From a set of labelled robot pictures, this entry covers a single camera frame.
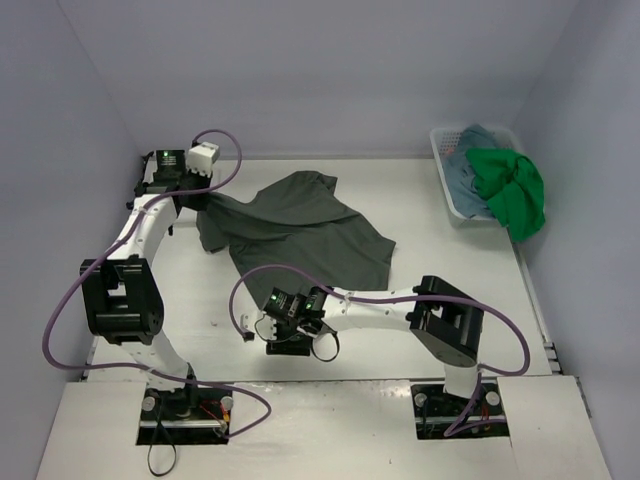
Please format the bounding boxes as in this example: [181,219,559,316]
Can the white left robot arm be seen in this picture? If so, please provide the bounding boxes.
[80,142,220,420]

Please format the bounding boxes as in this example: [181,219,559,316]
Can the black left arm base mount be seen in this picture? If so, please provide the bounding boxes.
[136,386,234,446]

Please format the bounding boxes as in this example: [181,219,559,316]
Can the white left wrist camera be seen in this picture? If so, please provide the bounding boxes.
[185,142,220,178]

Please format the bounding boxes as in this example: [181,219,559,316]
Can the green t-shirt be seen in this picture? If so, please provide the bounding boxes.
[466,148,546,242]

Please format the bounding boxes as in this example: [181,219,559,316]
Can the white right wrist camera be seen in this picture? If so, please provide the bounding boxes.
[240,311,276,342]

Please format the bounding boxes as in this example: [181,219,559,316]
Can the grey t-shirt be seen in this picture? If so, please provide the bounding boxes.
[196,171,396,306]

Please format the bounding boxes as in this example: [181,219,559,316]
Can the light blue t-shirt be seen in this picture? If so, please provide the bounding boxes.
[443,124,499,219]

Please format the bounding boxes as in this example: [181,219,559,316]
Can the white plastic laundry basket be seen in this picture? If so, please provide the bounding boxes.
[429,123,521,228]

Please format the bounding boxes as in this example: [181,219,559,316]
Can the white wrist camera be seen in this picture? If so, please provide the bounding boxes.
[240,311,276,342]
[185,142,220,178]

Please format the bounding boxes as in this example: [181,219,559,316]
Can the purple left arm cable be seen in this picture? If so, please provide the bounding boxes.
[42,128,273,443]

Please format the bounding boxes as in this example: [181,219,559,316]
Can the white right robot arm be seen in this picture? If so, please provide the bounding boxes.
[262,276,484,412]

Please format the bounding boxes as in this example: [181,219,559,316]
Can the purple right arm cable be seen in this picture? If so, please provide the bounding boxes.
[228,264,532,438]

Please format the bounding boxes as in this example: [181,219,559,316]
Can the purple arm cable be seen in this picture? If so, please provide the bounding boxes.
[228,264,532,438]
[42,128,273,443]

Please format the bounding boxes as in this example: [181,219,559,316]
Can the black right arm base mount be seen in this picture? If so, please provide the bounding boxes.
[410,379,510,441]

